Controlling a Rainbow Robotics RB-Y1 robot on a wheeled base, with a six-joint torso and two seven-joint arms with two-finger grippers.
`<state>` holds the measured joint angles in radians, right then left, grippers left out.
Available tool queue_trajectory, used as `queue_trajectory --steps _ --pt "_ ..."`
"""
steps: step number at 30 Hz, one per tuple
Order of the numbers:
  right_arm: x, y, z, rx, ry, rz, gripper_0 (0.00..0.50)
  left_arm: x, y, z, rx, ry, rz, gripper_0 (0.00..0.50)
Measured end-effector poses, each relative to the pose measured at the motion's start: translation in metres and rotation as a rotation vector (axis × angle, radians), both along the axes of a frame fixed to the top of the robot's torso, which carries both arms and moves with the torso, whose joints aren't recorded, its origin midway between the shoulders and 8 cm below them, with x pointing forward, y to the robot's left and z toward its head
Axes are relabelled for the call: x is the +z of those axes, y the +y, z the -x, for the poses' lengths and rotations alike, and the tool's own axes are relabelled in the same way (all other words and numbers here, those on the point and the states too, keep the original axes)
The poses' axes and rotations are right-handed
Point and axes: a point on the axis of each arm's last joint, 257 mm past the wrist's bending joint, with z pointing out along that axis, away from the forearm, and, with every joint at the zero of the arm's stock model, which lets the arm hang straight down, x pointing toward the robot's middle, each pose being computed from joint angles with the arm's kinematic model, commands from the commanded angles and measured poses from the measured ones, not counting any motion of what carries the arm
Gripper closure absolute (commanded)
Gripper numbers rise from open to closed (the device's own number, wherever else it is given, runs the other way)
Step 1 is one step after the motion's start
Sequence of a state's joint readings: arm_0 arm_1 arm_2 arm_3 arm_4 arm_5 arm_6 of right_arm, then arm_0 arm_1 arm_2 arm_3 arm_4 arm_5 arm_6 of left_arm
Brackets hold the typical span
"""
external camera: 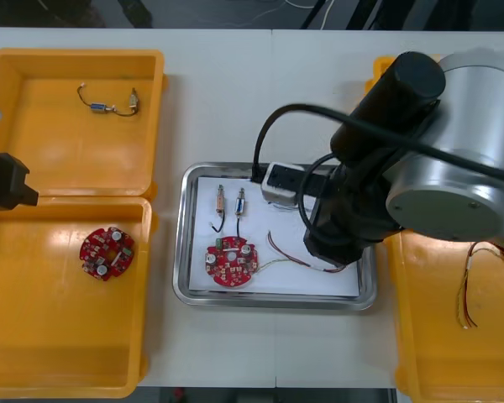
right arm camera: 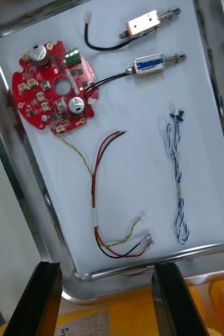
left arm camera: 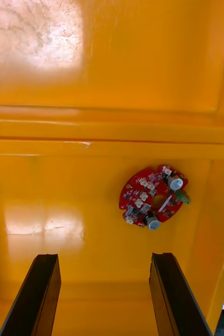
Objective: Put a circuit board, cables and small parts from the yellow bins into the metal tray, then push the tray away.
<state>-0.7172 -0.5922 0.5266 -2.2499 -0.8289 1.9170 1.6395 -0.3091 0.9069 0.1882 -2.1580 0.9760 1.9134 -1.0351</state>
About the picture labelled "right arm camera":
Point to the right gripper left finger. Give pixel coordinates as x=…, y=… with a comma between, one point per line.
x=35, y=302

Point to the round red circuit board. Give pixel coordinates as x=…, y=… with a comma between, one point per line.
x=25, y=99

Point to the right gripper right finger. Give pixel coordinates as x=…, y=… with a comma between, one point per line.
x=174, y=302

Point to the white sheet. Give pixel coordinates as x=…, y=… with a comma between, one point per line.
x=143, y=162

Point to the steel tray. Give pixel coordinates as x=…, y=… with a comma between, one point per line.
x=20, y=183

